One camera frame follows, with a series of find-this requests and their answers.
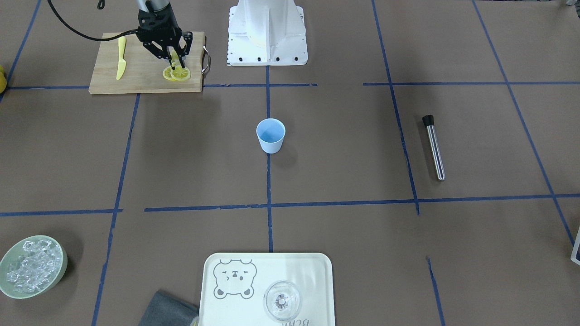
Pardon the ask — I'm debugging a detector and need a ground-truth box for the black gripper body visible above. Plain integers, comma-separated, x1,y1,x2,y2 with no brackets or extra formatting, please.
137,8,182,46

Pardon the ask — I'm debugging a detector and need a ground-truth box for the steel muddler black cap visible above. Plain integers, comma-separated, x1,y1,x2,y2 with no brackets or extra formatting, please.
422,114,447,181

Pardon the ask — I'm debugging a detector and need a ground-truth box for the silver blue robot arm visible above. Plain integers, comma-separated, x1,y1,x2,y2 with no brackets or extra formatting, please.
136,0,193,68

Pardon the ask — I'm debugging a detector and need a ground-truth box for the yellow lemon slice stack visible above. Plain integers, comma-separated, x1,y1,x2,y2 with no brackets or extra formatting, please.
162,66,191,82

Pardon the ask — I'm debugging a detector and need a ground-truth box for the light blue plastic cup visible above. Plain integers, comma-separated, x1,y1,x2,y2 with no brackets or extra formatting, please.
256,118,286,154

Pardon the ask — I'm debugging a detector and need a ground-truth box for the whole yellow lemon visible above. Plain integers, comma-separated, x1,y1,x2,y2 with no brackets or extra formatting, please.
0,65,8,95

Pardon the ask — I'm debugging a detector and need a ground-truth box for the yellow plastic knife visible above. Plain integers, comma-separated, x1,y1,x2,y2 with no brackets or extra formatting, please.
116,36,127,80

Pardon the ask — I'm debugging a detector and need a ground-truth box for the bamboo cutting board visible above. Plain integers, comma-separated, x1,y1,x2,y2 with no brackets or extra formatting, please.
88,32,209,95

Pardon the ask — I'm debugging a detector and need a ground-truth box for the cream bear tray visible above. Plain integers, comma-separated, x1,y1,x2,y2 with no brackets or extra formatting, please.
198,253,336,326

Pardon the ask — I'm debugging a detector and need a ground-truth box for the green bowl of ice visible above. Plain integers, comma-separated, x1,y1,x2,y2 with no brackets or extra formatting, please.
0,235,68,299

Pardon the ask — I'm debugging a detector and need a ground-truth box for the grey folded cloth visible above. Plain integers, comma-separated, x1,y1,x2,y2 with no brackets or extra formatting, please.
139,291,199,326

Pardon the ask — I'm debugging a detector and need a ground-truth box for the clear wine glass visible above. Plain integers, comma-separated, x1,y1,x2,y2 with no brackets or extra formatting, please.
263,280,302,323

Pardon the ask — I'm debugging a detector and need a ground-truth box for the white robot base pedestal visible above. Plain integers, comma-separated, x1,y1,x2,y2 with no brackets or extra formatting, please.
227,0,309,66

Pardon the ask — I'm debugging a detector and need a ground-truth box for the white wire cup rack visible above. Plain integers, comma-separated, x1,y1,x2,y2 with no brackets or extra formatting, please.
570,228,580,266

